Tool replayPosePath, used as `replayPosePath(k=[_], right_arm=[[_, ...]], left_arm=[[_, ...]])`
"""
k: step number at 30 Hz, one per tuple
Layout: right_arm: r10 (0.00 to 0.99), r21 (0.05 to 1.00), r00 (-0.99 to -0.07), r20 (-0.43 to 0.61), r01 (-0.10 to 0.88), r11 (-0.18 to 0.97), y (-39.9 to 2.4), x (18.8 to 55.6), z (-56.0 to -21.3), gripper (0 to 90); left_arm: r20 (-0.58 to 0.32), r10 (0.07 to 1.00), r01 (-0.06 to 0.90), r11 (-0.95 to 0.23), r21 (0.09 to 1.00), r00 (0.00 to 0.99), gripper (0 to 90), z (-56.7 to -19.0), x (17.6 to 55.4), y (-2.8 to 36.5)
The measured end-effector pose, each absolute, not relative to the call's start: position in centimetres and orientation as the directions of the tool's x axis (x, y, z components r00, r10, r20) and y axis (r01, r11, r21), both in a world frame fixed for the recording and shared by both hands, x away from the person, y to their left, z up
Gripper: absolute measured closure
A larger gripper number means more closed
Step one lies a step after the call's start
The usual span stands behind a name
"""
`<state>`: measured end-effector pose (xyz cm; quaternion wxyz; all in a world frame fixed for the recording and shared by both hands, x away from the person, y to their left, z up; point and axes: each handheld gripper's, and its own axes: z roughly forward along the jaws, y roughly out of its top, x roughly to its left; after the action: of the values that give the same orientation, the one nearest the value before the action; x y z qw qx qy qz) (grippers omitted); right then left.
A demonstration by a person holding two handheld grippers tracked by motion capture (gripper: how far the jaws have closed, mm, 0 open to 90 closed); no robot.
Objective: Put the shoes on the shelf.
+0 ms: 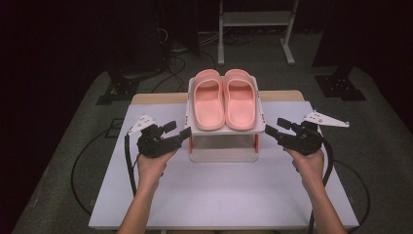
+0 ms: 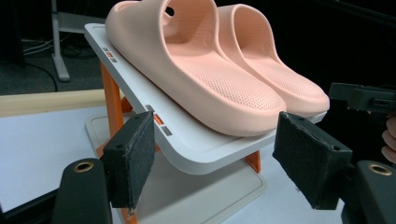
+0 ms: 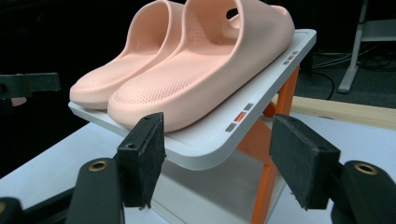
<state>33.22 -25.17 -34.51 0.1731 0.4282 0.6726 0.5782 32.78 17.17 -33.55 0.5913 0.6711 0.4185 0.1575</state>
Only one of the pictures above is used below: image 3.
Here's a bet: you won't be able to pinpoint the pink foam slipper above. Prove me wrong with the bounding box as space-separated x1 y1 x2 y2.
106 0 296 133
68 0 188 111

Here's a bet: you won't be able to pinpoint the grey shoe rack orange legs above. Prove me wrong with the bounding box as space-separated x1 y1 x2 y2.
67 28 318 224

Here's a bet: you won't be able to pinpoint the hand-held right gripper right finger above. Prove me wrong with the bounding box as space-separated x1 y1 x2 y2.
269 113 342 211

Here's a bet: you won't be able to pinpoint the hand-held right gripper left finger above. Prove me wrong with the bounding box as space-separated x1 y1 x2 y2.
116 112 167 209

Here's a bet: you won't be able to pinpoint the black floor cable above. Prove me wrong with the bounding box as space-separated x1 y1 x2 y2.
307 70 336 101

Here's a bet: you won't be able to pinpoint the bundle of floor cables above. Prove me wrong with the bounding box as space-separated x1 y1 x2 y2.
311 42 396 71

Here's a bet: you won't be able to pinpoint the white metal stand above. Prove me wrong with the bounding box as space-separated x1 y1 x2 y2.
337 0 396 94

